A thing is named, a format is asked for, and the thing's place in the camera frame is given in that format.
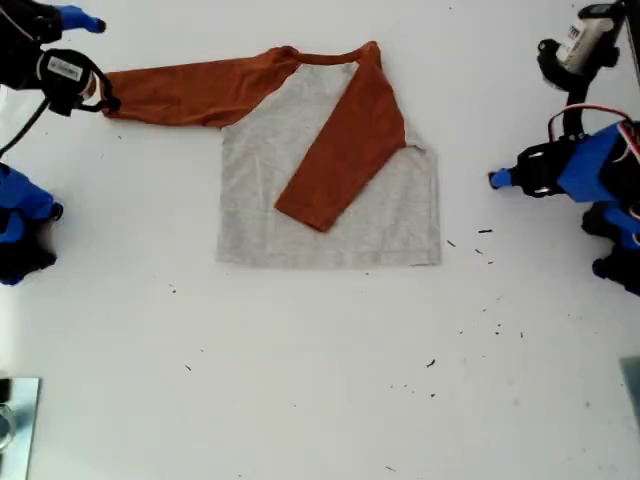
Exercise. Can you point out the white and black camera box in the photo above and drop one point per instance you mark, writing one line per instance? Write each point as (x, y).
(582, 42)

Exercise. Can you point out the grey t-shirt with brown sleeves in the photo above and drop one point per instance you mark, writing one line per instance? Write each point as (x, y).
(310, 150)

